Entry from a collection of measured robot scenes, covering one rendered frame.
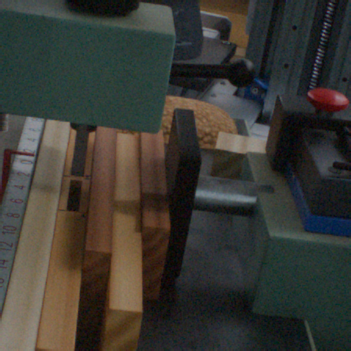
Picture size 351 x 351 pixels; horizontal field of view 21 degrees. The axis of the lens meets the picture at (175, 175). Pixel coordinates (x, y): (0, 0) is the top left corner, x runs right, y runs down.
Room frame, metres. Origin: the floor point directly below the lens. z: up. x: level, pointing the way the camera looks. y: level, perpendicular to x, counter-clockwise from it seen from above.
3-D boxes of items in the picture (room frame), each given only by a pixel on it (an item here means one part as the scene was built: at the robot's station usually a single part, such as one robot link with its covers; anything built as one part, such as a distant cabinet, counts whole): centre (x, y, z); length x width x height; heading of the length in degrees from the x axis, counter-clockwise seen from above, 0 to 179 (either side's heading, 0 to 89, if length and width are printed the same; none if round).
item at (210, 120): (0.85, 0.01, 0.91); 0.12 x 0.09 x 0.03; 97
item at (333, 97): (0.65, -0.10, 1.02); 0.03 x 0.03 x 0.01
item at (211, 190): (0.61, -0.03, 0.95); 0.09 x 0.07 x 0.09; 7
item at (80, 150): (0.60, 0.07, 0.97); 0.01 x 0.01 x 0.05; 7
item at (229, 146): (0.74, -0.05, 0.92); 0.04 x 0.04 x 0.04; 87
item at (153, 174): (0.62, 0.02, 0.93); 0.17 x 0.02 x 0.05; 7
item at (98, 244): (0.58, 0.05, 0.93); 0.20 x 0.02 x 0.06; 7
